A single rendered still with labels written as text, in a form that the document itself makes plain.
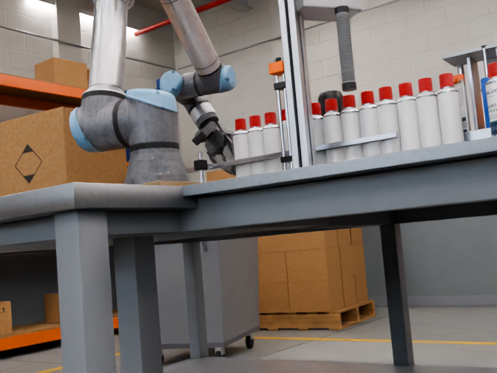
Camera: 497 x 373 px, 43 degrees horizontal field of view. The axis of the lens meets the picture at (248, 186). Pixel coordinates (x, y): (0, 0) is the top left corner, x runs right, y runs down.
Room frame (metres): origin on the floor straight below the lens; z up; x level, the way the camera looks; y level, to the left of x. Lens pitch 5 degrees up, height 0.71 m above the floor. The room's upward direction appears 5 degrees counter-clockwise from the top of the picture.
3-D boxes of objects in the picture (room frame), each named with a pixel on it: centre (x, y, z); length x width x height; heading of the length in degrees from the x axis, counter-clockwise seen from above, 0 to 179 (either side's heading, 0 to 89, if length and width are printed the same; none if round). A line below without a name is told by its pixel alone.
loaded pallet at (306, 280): (5.71, -0.31, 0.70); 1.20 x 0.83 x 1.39; 59
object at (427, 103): (1.55, -0.46, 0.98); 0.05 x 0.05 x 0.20
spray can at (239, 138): (1.86, 0.01, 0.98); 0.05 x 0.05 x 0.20
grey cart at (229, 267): (4.29, 0.38, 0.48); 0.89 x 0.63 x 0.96; 162
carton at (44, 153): (1.84, 0.54, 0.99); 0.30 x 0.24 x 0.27; 59
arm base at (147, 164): (1.48, 0.21, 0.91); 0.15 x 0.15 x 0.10
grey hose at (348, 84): (1.55, -0.27, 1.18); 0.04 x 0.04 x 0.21
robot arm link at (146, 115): (1.48, 0.22, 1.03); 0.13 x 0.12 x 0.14; 68
